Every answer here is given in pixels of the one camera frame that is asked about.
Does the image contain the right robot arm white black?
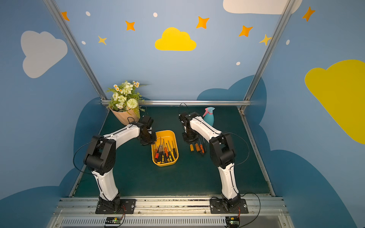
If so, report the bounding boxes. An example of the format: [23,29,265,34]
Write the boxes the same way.
[179,112,240,209]

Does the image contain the aluminium frame post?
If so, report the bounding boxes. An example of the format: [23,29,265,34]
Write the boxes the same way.
[244,0,296,101]
[43,0,107,100]

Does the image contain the controller board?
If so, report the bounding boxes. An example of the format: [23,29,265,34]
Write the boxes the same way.
[225,216,240,228]
[104,217,124,227]

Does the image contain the yellow plastic storage box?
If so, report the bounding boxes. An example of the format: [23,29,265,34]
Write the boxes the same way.
[151,130,179,167]

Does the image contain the terracotta flower pot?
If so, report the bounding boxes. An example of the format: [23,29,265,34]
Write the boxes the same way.
[111,109,140,125]

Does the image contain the left controller board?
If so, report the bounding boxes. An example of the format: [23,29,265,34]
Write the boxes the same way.
[104,217,124,227]

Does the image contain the left aluminium frame post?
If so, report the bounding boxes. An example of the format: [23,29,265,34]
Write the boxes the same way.
[43,0,107,100]

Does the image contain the orange black handle screwdriver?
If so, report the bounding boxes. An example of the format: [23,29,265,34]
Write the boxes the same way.
[199,138,205,155]

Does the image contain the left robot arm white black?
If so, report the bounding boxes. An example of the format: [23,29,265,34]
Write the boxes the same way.
[84,116,156,213]

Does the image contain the right controller board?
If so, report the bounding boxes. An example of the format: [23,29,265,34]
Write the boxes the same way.
[225,216,240,228]

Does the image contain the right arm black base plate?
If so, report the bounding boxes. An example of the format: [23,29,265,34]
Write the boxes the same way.
[209,197,249,214]

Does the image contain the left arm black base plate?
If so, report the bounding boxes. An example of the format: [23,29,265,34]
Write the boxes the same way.
[95,198,136,214]

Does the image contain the aluminium front rail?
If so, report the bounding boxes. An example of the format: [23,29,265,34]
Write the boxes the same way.
[47,194,294,228]

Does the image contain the teal spray bottle pink trigger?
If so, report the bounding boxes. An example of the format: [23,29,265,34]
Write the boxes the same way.
[203,107,215,126]

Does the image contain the aluminium back frame bar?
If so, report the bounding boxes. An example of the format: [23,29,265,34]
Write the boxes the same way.
[101,99,252,106]

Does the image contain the artificial white green flowers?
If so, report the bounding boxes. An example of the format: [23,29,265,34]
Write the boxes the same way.
[106,81,144,118]

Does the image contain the right aluminium frame post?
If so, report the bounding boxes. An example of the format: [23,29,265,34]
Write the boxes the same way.
[244,0,296,101]

